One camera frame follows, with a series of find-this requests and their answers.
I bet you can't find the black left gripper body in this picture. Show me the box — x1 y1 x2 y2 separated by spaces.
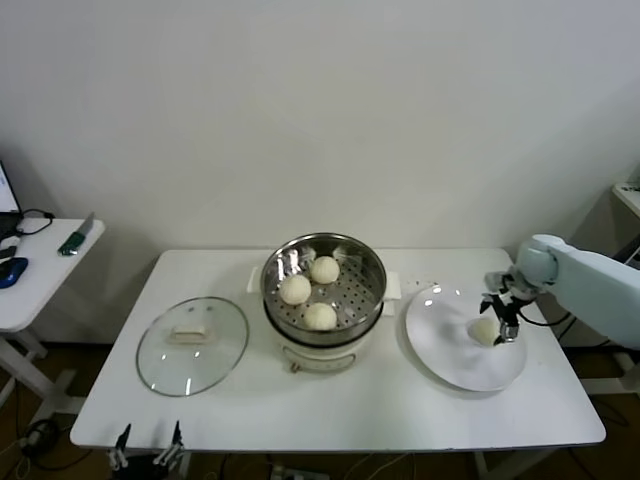
113 447 191 480

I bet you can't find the black laptop cable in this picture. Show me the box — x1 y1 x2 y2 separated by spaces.
13 208 54 237

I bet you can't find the white side table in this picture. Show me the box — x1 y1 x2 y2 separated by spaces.
0 218 105 416

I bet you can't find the green handled knife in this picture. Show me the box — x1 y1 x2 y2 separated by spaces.
56 211 95 258

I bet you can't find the white steamed baozi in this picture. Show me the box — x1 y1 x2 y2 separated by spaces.
467 319 501 349
303 302 337 332
310 255 341 285
279 274 312 306

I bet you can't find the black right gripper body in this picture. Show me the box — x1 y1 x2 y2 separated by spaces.
492 279 539 324

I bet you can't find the blue computer mouse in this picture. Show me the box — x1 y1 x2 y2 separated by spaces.
0 257 29 290

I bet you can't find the cream electric cooker pot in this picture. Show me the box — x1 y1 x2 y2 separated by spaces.
263 294 397 376

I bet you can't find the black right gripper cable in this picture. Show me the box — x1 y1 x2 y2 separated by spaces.
517 294 574 327

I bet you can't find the black floor adapter with cables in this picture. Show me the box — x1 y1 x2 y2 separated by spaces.
18 417 66 456

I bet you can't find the glass lid with cream handle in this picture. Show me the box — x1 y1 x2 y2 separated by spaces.
135 296 250 399

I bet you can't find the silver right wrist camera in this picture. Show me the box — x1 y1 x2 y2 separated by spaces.
482 271 511 294

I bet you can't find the white shelf stand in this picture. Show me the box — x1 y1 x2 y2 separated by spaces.
579 182 640 396

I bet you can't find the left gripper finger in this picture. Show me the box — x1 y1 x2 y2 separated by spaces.
153 420 185 464
108 423 134 464

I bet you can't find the white round plate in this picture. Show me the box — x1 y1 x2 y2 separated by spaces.
403 282 528 393

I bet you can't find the stainless steel steamer basket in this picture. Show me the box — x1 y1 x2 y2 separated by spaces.
245 232 403 346

